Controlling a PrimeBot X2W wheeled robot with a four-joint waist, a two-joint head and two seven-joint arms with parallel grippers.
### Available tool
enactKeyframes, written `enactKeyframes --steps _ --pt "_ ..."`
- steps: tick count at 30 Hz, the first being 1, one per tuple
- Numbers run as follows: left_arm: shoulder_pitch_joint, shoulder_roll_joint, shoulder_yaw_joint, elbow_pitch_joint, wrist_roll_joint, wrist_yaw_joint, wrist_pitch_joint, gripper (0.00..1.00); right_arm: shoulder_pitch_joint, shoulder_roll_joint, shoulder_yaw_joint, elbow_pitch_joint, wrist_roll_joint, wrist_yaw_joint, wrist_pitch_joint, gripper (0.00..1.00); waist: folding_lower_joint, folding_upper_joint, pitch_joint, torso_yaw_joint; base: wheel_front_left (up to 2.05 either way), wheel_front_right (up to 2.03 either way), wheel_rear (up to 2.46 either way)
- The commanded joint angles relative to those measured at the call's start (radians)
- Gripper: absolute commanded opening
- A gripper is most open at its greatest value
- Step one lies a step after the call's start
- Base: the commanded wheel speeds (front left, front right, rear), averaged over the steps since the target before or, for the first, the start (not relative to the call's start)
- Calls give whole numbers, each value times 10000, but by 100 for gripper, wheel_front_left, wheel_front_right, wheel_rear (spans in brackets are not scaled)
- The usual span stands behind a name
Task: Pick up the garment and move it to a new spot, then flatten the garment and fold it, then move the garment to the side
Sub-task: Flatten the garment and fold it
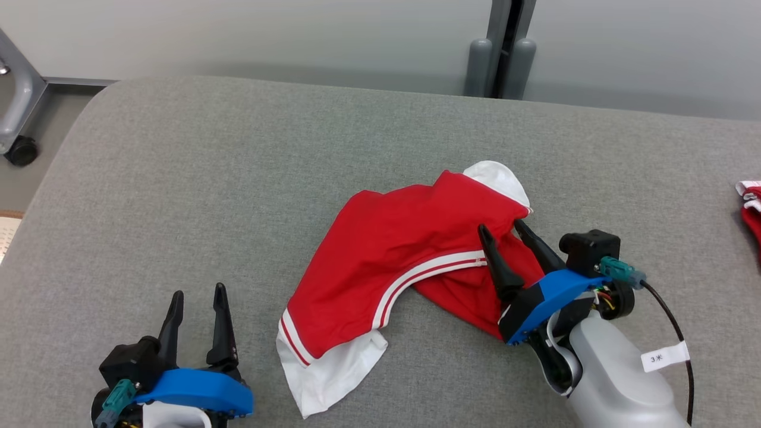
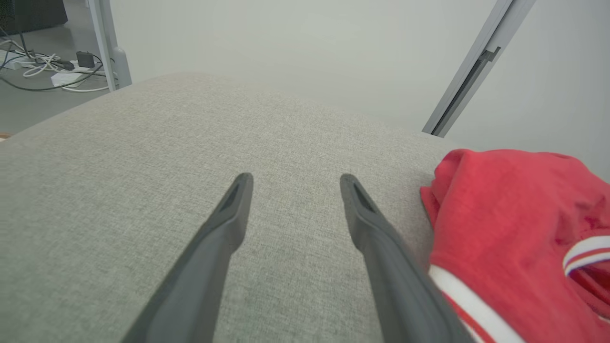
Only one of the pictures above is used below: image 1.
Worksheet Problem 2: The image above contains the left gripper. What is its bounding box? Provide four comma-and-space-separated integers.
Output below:
90, 283, 240, 428

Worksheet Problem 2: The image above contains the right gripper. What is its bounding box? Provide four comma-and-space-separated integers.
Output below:
477, 219, 636, 397

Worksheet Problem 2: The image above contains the red and white garment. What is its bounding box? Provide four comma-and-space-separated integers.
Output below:
276, 160, 533, 420

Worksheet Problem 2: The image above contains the beige patterned floor mat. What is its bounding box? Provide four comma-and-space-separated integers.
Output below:
0, 210, 24, 266

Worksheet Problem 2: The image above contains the black caster wheel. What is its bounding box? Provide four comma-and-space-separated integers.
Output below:
4, 136, 40, 168

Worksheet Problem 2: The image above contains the left camera cable teal connector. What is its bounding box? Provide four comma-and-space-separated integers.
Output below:
94, 379, 139, 428

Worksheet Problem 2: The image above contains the camera cable teal connector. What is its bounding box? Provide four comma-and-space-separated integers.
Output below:
599, 256, 697, 426
94, 379, 139, 428

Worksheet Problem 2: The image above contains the right camera cable teal connector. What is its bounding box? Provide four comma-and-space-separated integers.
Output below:
599, 256, 697, 426

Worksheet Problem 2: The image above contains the white cable label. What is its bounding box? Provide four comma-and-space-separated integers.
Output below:
640, 340, 691, 374

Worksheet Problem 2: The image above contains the grey partition post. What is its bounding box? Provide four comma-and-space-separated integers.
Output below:
464, 0, 538, 100

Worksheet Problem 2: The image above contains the grey metal cart frame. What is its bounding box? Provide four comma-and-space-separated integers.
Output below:
0, 27, 49, 156

